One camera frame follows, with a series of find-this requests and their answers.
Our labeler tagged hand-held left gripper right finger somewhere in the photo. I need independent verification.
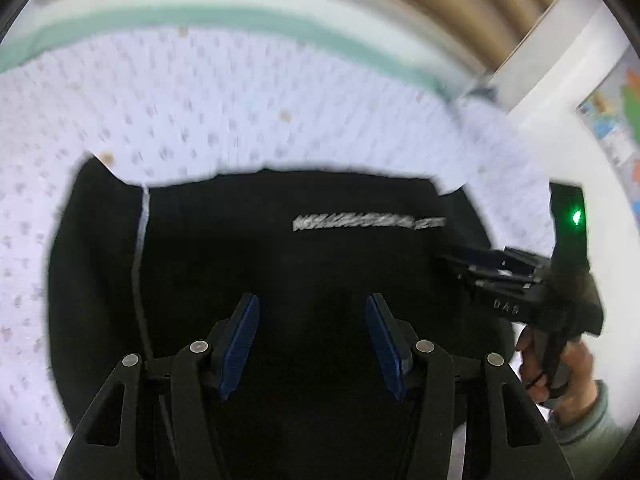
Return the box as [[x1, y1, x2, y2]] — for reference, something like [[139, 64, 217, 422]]
[[364, 292, 576, 480]]

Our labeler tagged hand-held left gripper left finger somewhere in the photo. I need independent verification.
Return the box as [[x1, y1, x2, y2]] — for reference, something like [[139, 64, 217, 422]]
[[52, 292, 261, 480]]

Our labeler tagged white floral quilt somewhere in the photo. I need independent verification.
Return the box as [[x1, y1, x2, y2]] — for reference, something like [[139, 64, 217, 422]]
[[0, 25, 557, 480]]

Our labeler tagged brown striped window blind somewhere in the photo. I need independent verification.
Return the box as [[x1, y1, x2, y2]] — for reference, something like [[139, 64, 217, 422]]
[[30, 0, 576, 92]]

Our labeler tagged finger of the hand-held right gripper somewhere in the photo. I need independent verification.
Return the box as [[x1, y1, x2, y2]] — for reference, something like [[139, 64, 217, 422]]
[[434, 254, 533, 292], [492, 246, 550, 277]]

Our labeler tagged teal bed sheet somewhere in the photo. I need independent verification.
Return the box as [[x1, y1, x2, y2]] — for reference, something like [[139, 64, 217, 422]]
[[0, 4, 453, 105]]

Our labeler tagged black hooded jacket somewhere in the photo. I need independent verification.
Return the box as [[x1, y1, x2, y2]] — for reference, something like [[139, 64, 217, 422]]
[[47, 154, 517, 480]]

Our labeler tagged person's right forearm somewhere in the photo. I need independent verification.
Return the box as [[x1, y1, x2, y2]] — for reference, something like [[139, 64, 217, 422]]
[[547, 379, 632, 462]]

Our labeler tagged wall map poster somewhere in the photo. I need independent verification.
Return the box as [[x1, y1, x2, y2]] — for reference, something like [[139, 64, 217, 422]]
[[576, 62, 640, 197]]

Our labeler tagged person's right hand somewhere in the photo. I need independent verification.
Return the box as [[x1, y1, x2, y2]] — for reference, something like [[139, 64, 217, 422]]
[[515, 327, 599, 428]]

